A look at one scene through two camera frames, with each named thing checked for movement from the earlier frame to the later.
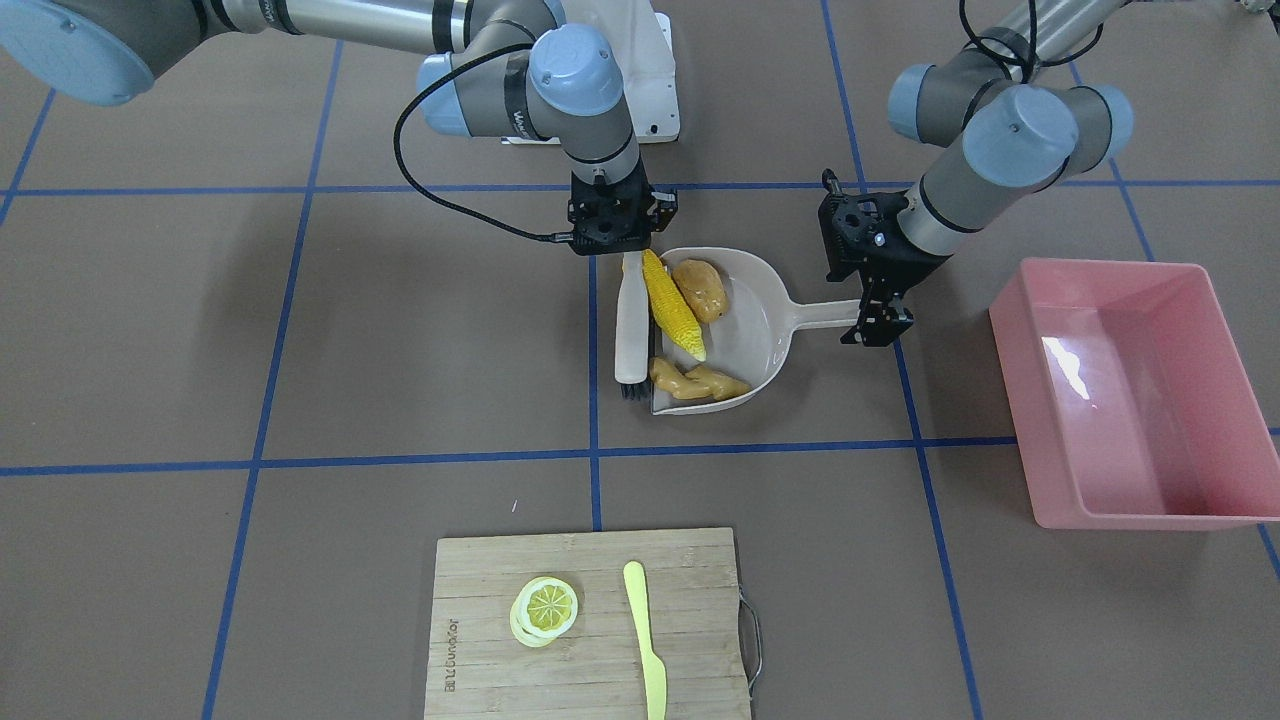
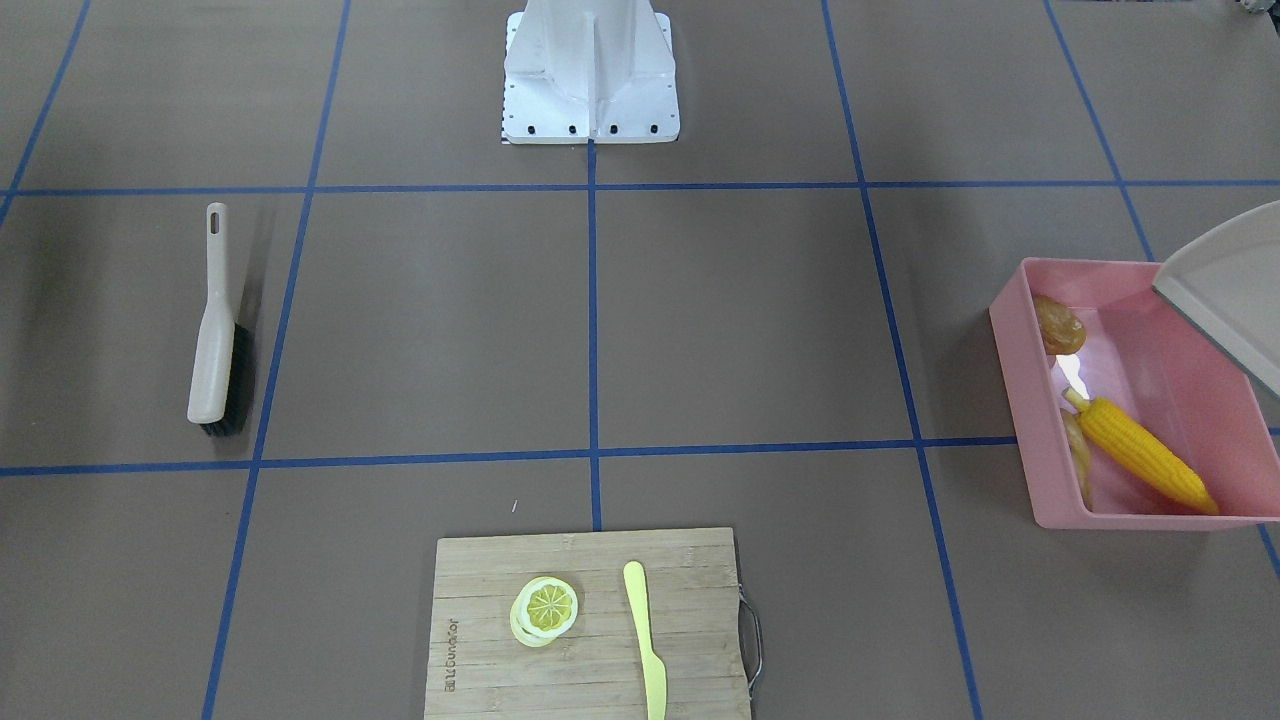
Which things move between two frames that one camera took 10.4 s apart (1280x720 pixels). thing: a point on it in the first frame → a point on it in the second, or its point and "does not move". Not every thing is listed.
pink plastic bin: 1129,397 does not move
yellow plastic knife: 655,676 does not move
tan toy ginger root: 695,382 → 1081,448
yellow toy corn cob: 671,306 → 1142,452
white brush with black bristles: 631,349 → 222,384
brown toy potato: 703,287 → 1061,330
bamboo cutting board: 479,670 does not move
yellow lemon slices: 544,608 does not move
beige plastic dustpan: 753,338 → 1226,279
